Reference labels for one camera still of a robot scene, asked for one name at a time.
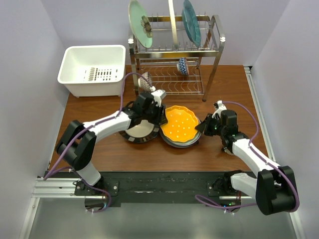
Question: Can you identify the black rimmed cream plate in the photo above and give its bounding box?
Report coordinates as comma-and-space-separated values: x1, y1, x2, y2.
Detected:
119, 120, 160, 143

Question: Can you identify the mint flower plate in rack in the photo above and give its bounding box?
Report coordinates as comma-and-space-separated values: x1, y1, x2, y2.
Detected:
128, 0, 153, 48

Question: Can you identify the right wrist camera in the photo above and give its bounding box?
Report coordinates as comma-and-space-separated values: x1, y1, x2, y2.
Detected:
214, 100, 227, 114

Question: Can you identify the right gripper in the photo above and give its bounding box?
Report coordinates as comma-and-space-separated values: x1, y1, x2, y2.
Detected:
194, 114, 225, 137

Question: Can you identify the purple cable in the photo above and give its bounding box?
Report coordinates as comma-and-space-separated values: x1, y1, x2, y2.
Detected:
194, 101, 300, 214
43, 72, 155, 214

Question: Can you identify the beige plate in rack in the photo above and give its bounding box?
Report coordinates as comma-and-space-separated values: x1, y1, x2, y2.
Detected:
168, 0, 178, 49

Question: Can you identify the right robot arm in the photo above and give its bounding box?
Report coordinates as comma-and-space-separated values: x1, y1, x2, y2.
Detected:
196, 110, 300, 215

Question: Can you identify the dark teal bottom dish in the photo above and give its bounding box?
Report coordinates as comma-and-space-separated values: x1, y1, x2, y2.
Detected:
160, 119, 201, 148

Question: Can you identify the beige paper cup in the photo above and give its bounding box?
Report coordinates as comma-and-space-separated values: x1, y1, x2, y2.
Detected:
222, 144, 235, 156

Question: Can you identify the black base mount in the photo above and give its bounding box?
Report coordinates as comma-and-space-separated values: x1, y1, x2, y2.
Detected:
74, 170, 257, 209

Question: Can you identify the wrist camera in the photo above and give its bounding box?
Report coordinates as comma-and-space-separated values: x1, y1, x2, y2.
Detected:
150, 86, 166, 104
214, 100, 227, 114

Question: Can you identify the metal dish rack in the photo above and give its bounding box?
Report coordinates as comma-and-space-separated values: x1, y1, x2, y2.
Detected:
128, 15, 225, 101

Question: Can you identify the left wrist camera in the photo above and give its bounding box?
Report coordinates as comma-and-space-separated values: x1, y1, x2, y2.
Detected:
150, 86, 166, 104

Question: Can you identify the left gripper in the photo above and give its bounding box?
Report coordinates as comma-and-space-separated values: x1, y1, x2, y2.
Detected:
142, 102, 168, 126

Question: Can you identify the teal plate in rack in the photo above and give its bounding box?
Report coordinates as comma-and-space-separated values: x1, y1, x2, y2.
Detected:
181, 0, 201, 48

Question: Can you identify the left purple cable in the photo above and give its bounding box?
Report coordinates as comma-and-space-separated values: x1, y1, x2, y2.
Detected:
43, 72, 155, 214

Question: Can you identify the white plastic bin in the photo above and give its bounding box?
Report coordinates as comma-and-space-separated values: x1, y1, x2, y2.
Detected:
57, 45, 126, 97

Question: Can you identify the blue zigzag bowl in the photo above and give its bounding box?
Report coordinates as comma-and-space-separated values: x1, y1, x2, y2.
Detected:
176, 57, 189, 76

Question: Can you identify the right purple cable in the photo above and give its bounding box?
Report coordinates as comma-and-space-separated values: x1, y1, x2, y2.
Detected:
194, 101, 300, 214

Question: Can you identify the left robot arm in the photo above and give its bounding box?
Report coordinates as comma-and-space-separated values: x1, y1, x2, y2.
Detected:
56, 90, 167, 195

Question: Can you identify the red patterned bowl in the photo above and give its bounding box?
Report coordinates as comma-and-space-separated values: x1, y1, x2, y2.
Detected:
138, 72, 153, 92

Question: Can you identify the orange scalloped plate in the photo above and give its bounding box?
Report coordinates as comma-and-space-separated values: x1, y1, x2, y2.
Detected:
160, 106, 199, 143

